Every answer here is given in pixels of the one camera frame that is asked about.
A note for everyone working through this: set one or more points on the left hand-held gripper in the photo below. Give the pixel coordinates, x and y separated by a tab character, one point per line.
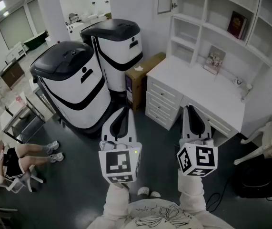
120	162

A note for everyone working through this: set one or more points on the dark red book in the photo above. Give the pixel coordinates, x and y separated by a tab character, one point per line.
236	24

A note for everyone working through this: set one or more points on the white drawer with knob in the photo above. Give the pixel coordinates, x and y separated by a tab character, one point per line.
165	89
162	105
158	117

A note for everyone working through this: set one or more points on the brown cardboard box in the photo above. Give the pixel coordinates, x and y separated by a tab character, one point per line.
138	85

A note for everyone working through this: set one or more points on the white black service robot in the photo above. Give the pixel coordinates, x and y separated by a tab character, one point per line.
119	46
78	89

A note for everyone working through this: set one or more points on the white counter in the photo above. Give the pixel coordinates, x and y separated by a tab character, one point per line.
75	30

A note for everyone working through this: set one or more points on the pink packet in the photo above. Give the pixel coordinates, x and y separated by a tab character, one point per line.
19	100

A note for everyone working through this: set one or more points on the small white clock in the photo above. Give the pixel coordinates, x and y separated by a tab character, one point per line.
237	81

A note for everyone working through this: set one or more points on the person's right forearm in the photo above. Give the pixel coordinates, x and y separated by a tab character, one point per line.
191	192

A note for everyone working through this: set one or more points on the photo cover book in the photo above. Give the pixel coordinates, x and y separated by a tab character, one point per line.
214	59

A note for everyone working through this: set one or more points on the white table black frame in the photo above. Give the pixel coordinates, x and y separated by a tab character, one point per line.
14	118

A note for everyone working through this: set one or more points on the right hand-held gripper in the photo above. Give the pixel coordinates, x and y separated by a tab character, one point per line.
204	156

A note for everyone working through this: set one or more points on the white toilet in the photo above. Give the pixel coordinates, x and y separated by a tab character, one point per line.
103	15
93	16

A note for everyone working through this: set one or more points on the person's white clog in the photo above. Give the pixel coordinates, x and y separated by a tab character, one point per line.
155	194
143	191

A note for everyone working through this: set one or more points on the small white figurine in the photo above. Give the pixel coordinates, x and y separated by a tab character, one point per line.
245	90

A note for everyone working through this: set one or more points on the white desk with drawers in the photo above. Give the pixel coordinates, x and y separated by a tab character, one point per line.
197	87

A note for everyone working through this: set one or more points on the person's white printed shirt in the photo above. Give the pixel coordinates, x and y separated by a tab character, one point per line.
159	216

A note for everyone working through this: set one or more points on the grey folding chair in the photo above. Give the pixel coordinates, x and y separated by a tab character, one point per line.
73	18

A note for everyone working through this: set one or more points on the white plastic chair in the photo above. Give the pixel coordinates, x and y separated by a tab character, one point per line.
19	185

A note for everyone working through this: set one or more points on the dark green bathtub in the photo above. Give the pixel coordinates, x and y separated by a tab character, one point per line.
34	40

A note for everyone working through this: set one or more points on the white paper scrap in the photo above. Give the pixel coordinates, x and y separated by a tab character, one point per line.
138	68

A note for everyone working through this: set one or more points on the black bag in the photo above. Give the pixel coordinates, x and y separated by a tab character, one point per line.
262	178

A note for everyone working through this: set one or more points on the person's left forearm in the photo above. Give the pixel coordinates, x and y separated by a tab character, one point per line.
115	201

